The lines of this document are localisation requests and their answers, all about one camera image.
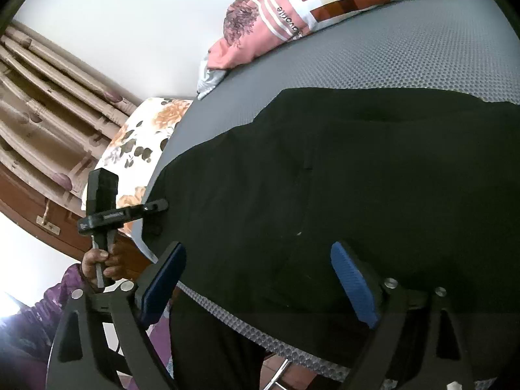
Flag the pink checked patterned pillow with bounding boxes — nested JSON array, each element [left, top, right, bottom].
[[205, 0, 490, 70]]

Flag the person's left forearm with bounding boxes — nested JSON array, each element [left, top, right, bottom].
[[16, 263, 88, 336]]

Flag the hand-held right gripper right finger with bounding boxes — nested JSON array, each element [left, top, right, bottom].
[[330, 240, 477, 390]]

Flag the black pants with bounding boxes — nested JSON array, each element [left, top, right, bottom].
[[144, 87, 520, 390]]

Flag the light grey cloth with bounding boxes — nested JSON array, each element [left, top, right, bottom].
[[197, 60, 229, 101]]

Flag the person's left hand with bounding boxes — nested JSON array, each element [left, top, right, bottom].
[[80, 239, 128, 293]]

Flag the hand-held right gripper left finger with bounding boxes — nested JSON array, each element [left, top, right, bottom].
[[48, 241, 188, 390]]

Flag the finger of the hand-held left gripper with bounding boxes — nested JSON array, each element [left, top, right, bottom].
[[129, 198, 170, 220]]

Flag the brown wooden door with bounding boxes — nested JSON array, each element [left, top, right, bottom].
[[0, 166, 152, 279]]

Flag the beige patterned curtain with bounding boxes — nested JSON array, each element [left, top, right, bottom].
[[0, 19, 144, 213]]

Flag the white floral cushion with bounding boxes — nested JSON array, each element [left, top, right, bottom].
[[81, 97, 194, 240]]

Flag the grey mesh mat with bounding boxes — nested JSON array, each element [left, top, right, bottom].
[[140, 0, 520, 383]]

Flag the metal door latch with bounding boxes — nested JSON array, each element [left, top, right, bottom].
[[36, 210, 61, 235]]

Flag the purple patterned garment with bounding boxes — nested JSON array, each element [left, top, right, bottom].
[[0, 313, 173, 390]]

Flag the metal table leg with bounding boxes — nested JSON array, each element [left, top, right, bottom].
[[262, 357, 294, 390]]

